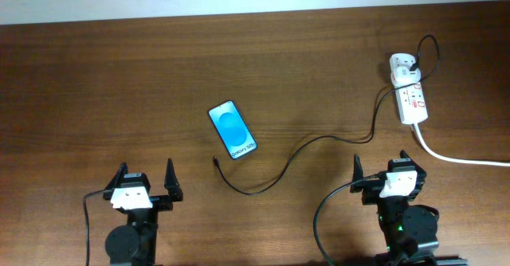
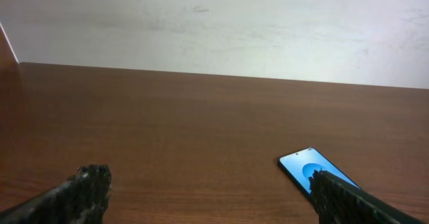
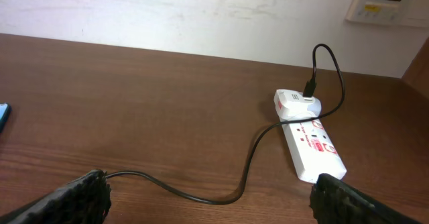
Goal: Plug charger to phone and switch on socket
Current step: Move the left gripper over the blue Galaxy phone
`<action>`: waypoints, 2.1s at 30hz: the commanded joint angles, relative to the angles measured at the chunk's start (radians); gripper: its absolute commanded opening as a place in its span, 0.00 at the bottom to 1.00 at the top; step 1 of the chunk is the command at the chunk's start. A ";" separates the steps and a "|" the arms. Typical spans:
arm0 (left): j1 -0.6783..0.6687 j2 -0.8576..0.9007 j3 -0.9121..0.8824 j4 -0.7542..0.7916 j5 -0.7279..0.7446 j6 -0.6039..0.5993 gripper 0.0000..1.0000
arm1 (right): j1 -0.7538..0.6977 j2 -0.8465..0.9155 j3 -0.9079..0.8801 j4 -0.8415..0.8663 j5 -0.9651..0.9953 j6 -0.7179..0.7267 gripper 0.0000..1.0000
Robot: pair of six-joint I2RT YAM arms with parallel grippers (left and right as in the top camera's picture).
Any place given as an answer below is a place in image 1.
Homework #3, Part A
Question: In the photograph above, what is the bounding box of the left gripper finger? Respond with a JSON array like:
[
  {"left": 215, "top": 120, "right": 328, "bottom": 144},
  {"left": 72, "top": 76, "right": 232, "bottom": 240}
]
[
  {"left": 164, "top": 158, "right": 180, "bottom": 197},
  {"left": 104, "top": 162, "right": 128, "bottom": 190}
]

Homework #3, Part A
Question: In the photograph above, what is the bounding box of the black USB charging cable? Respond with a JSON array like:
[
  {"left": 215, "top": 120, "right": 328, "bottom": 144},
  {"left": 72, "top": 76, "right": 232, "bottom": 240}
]
[{"left": 213, "top": 34, "right": 441, "bottom": 196}]

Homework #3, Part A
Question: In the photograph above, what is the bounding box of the blue screen Galaxy smartphone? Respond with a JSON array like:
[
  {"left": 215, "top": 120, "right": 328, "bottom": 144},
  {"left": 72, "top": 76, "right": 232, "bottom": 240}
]
[{"left": 208, "top": 100, "right": 257, "bottom": 159}]

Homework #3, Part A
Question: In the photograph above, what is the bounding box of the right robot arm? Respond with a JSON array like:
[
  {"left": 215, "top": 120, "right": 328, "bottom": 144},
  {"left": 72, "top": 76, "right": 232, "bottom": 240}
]
[{"left": 350, "top": 151, "right": 469, "bottom": 266}]

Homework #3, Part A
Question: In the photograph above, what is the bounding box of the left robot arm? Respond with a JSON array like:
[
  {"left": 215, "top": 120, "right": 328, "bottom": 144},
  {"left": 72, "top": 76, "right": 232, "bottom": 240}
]
[{"left": 103, "top": 159, "right": 183, "bottom": 266}]

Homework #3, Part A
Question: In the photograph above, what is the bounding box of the white USB charger plug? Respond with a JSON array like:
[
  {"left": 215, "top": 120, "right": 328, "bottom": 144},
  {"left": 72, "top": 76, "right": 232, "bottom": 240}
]
[{"left": 390, "top": 65, "right": 422, "bottom": 88}]

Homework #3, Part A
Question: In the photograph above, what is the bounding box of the white power strip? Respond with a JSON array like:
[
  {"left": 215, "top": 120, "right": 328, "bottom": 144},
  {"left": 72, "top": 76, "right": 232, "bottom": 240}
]
[{"left": 390, "top": 53, "right": 428, "bottom": 125}]

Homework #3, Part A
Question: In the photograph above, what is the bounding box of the white power strip cord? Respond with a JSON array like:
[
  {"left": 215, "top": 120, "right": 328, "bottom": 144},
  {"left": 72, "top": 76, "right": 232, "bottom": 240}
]
[{"left": 410, "top": 123, "right": 510, "bottom": 168}]

